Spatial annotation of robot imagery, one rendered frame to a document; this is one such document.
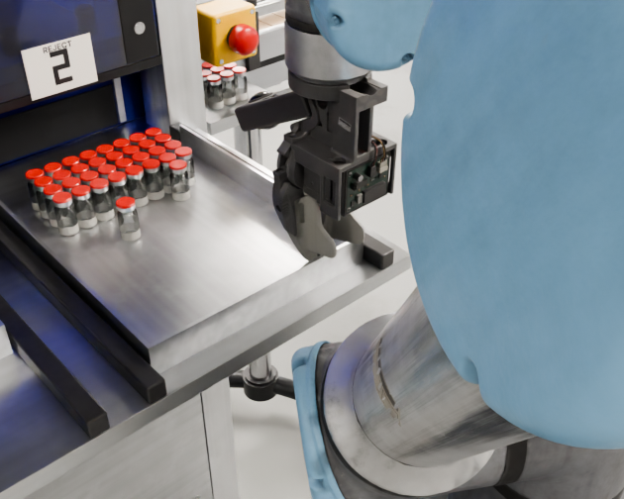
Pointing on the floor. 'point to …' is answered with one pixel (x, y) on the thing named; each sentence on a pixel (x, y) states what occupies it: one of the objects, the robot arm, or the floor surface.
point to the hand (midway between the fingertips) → (312, 249)
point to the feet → (257, 390)
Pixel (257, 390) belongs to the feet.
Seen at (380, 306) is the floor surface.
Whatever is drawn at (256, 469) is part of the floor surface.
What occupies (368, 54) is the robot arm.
